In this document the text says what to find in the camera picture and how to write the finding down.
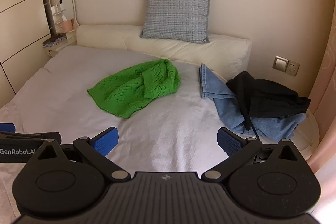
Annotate green knit sweater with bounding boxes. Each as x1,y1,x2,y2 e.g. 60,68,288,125
87,59,182,119

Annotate white wall socket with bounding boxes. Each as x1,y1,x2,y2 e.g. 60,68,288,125
285,61,300,76

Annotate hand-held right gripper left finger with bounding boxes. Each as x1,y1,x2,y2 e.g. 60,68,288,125
26,127,131,182

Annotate cream bolster cushion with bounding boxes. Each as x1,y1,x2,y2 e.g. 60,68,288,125
76,25,252,80

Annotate grey checked pillow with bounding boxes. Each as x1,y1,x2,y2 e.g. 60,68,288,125
140,0,216,44

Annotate cream wardrobe with dark lines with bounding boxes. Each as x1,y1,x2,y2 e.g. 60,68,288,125
0,0,55,95

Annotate oval white-framed mirror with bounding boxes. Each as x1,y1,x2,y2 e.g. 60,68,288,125
59,0,79,29

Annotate blue jeans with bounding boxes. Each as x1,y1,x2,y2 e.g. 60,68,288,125
199,63,307,141

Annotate pink cup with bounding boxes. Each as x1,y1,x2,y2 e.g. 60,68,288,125
61,19,75,32

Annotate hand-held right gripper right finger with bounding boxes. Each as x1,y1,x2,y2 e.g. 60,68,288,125
201,127,309,182

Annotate white bedside shelf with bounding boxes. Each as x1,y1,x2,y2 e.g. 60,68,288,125
43,38,78,57

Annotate pink curtain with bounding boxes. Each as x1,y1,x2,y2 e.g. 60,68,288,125
307,25,336,184

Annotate dark cloth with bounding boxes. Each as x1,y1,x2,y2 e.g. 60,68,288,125
43,34,67,47

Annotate black garment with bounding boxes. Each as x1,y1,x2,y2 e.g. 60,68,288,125
226,71,311,141

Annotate beige wall switch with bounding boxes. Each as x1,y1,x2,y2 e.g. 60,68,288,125
272,55,289,72

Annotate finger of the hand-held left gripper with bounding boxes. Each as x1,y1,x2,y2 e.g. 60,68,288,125
0,123,16,133

